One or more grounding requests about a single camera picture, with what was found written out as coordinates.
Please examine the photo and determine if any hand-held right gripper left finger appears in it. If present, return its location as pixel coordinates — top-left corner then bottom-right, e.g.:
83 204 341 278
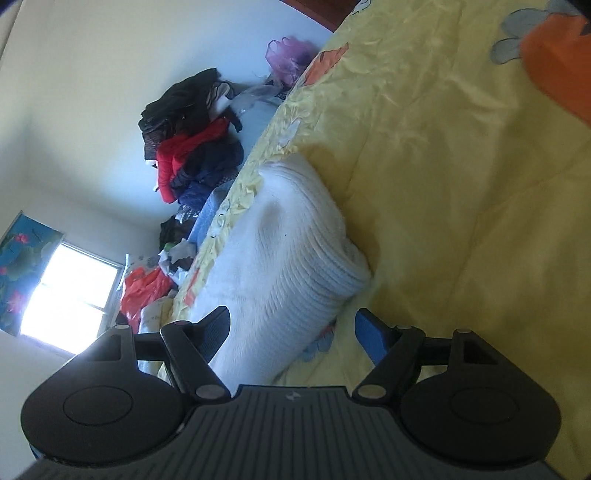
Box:
69 306 232 407

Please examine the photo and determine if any yellow carrot print bedsheet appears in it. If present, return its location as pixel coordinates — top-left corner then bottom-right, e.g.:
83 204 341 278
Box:
157 0 591 480

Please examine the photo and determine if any window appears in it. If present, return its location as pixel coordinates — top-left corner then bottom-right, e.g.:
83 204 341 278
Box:
20 240 126 357

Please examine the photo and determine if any brown wooden door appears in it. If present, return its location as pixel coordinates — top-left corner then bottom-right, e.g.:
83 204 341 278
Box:
281 0 366 33

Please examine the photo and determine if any orange red cloth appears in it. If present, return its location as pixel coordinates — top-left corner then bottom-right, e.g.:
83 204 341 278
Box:
119 267 175 325

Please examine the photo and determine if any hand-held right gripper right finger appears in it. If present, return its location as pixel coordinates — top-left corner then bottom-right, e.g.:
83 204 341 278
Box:
352 308 498 408

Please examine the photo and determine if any black clothing pile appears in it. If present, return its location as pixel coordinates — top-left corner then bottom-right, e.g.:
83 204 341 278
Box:
137 68 232 161

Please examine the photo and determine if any navy puffer jacket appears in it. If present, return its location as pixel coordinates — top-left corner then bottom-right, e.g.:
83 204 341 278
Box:
170 138 245 209

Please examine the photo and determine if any purple plastic bag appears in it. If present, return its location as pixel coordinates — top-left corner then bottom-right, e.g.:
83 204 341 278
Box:
264 37 320 89

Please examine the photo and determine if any red puffer jacket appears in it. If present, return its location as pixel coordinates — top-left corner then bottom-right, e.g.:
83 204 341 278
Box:
154 117 230 205

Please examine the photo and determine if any white printed blanket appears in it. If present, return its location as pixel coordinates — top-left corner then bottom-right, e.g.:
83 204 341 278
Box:
137 296 177 335

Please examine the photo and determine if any grey clothing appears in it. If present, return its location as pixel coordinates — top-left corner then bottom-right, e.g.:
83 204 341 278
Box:
230 82 288 121

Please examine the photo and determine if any blue flower print blind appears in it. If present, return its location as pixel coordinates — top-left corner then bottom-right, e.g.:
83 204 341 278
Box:
0 210 64 336

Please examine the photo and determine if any black clothes heap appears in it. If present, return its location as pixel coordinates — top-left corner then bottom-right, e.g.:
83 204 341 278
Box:
158 213 195 251

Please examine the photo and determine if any light blue knit blanket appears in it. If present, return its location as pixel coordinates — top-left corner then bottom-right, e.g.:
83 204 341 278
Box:
186 179 242 246

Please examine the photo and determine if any white knit sweater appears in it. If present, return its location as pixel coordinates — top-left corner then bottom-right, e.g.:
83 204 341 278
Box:
188 152 373 389

